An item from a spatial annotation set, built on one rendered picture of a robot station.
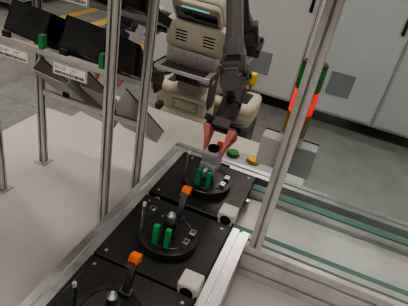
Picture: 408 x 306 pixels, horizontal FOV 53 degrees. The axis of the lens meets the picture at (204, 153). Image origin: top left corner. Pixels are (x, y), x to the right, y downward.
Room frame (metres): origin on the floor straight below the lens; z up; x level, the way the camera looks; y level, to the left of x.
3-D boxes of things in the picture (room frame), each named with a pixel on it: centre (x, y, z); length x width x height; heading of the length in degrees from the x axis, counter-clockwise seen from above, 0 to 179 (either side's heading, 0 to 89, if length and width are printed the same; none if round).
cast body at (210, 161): (0.93, -0.02, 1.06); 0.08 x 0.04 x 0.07; 165
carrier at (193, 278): (0.69, 0.04, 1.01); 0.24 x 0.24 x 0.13; 75
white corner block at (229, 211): (0.82, -0.09, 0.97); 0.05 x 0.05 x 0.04; 75
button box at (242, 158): (1.13, -0.16, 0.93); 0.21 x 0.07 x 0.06; 75
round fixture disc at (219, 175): (0.94, -0.02, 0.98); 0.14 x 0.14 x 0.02
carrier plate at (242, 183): (0.94, -0.02, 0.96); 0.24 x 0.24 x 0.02; 75
